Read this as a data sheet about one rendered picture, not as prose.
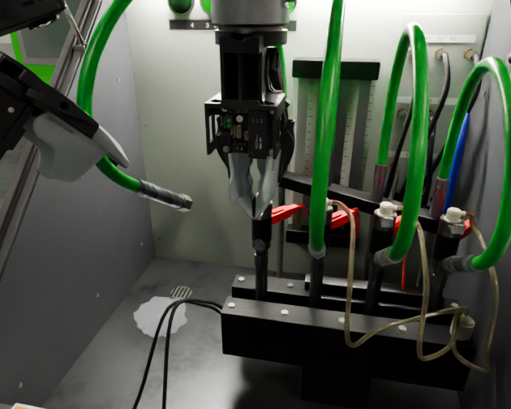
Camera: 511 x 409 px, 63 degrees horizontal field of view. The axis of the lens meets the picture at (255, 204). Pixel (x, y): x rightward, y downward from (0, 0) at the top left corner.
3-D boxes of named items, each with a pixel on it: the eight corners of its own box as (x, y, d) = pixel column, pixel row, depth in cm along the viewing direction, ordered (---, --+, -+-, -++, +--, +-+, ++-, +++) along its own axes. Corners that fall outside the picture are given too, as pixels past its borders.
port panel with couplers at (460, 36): (378, 195, 78) (404, 14, 64) (376, 188, 81) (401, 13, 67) (451, 201, 75) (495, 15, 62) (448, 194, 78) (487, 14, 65)
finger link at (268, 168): (246, 234, 47) (244, 157, 43) (255, 212, 52) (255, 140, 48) (272, 238, 46) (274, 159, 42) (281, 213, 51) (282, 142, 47)
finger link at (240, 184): (219, 232, 47) (216, 155, 43) (232, 209, 53) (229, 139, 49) (246, 234, 47) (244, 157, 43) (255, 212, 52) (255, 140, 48)
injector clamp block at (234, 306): (223, 387, 65) (220, 311, 59) (238, 341, 74) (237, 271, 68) (453, 426, 59) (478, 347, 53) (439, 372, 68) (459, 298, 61)
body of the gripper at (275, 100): (203, 161, 42) (196, 32, 37) (226, 136, 50) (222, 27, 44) (279, 166, 41) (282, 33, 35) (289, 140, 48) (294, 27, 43)
